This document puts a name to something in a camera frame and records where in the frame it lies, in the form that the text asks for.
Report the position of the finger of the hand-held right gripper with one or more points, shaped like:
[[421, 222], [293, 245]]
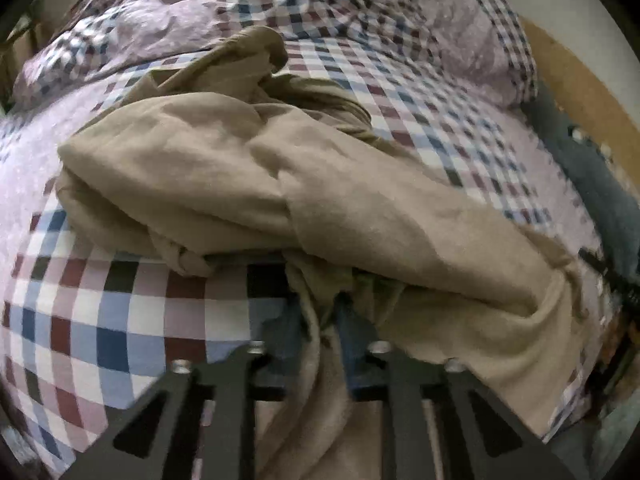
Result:
[[607, 275]]

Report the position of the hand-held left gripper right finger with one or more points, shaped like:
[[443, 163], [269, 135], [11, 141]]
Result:
[[350, 350]]

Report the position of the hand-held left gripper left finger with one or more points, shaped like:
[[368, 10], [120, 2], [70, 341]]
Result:
[[287, 340]]

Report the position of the beige garment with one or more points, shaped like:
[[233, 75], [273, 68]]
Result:
[[300, 185]]

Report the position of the wooden headboard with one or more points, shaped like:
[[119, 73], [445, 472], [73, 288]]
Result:
[[585, 85]]

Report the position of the checked and lilac pillow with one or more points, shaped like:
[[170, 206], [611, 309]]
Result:
[[480, 45]]

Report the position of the crumpled checked duvet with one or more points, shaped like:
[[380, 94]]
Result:
[[200, 0]]

